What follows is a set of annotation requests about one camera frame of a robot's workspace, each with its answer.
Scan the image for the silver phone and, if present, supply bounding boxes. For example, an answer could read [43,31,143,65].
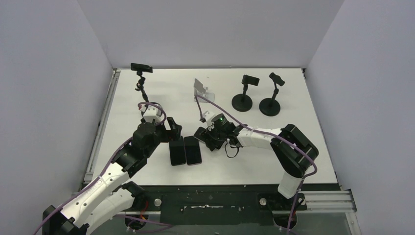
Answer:
[193,127,214,146]

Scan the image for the purple phone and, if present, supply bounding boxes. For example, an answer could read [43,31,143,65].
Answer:
[184,136,202,165]

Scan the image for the black phone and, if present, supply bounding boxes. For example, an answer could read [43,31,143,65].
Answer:
[169,137,186,166]
[130,63,153,73]

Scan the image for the black tall phone stand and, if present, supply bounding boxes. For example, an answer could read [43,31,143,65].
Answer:
[135,72,149,102]

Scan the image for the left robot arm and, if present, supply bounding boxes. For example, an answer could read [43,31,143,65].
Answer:
[41,117,183,235]

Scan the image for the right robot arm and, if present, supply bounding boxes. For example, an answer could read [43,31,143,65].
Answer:
[195,112,319,209]

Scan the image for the white folding phone stand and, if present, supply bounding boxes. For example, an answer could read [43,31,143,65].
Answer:
[193,78,215,102]

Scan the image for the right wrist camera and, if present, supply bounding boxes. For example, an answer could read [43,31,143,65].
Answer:
[200,111,217,125]

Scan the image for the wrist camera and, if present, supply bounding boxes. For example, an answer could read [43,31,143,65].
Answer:
[142,106,163,124]
[200,111,217,125]

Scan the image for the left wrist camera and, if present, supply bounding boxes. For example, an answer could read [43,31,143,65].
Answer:
[142,106,163,124]

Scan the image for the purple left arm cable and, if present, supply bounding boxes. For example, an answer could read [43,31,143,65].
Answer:
[32,102,167,235]

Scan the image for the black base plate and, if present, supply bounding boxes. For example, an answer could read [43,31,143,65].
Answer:
[125,184,307,226]

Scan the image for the aluminium side rail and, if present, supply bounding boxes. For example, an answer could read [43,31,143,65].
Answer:
[82,69,121,184]

